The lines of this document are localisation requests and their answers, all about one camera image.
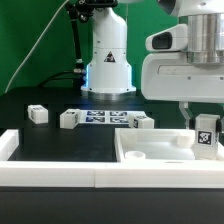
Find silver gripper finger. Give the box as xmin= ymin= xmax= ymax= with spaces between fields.
xmin=216 ymin=117 xmax=223 ymax=133
xmin=179 ymin=101 xmax=195 ymax=129

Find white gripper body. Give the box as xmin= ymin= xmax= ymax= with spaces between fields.
xmin=141 ymin=52 xmax=224 ymax=103

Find white square table top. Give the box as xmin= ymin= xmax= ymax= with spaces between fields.
xmin=113 ymin=128 xmax=224 ymax=164

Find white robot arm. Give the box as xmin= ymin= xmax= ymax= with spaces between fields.
xmin=76 ymin=0 xmax=224 ymax=103

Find blue marker tag sheet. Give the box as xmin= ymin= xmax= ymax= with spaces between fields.
xmin=80 ymin=110 xmax=144 ymax=124

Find white U-shaped fence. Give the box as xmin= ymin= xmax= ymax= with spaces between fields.
xmin=0 ymin=129 xmax=224 ymax=189

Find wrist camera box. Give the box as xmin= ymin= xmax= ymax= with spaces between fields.
xmin=145 ymin=24 xmax=188 ymax=52

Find black cable hose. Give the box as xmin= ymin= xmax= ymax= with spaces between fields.
xmin=37 ymin=2 xmax=88 ymax=89

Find grey cable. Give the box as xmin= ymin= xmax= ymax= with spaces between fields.
xmin=4 ymin=0 xmax=71 ymax=94

